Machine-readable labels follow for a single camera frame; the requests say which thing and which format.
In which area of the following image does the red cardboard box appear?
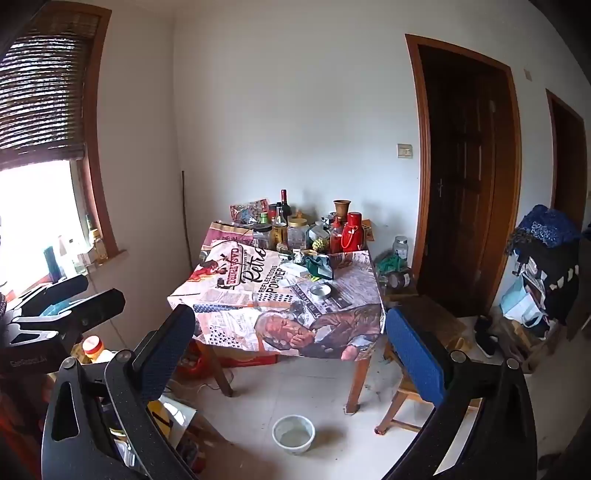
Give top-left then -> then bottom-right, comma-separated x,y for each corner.
217,351 -> 280,368

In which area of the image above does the printed newspaper-style tablecloth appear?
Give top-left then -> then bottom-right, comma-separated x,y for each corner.
167,222 -> 386,361

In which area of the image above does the teal bottle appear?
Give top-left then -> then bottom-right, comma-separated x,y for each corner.
44,247 -> 63,283

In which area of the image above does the bamboo window blind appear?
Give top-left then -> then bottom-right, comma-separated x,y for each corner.
0,11 -> 102,162

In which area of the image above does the glass bottle with yellow liquid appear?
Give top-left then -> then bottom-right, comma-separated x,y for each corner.
85,215 -> 108,264

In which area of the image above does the clear jar with black lid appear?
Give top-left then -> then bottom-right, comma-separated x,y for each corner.
252,224 -> 274,251

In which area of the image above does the thin wooden stick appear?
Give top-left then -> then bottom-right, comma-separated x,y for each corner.
181,170 -> 194,266

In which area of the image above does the red thermos jug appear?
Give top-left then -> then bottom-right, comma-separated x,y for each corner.
341,211 -> 366,254

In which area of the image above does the red plastic bag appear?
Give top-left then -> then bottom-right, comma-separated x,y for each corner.
178,344 -> 218,381

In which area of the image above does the red sauce squeeze bottle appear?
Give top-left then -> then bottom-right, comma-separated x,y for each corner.
329,217 -> 345,254

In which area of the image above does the green net bag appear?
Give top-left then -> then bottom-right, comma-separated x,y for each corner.
374,251 -> 402,278

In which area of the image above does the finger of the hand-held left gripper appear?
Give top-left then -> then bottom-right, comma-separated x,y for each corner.
7,288 -> 126,347
16,274 -> 89,317

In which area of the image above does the narrow dark wooden door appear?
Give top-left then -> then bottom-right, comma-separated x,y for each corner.
545,89 -> 588,217

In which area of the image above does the wooden stool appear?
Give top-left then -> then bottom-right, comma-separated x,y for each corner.
375,295 -> 483,437

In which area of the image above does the pile of dark clothes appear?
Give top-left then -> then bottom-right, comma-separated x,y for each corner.
505,204 -> 583,324

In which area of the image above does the colourful snack packet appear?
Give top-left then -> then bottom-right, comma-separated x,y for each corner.
230,198 -> 269,224

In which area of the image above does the wooden table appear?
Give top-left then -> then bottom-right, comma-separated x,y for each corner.
198,222 -> 386,416

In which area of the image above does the black shoe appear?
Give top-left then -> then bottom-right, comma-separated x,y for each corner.
473,315 -> 499,358

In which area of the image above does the dark green can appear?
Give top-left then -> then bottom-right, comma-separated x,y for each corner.
305,256 -> 334,280

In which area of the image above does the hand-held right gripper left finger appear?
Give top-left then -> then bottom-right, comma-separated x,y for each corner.
41,304 -> 197,480

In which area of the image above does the yellow bottle with orange cap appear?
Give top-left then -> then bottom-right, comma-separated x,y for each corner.
76,336 -> 116,365

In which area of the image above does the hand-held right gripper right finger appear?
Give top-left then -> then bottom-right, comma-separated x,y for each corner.
381,307 -> 539,480

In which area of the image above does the white bowl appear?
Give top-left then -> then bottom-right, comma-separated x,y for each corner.
271,414 -> 317,455

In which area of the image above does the clear jar with tan lid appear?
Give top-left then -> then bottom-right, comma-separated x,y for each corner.
287,217 -> 309,251

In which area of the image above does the wooden window frame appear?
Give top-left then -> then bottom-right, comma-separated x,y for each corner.
0,0 -> 127,287

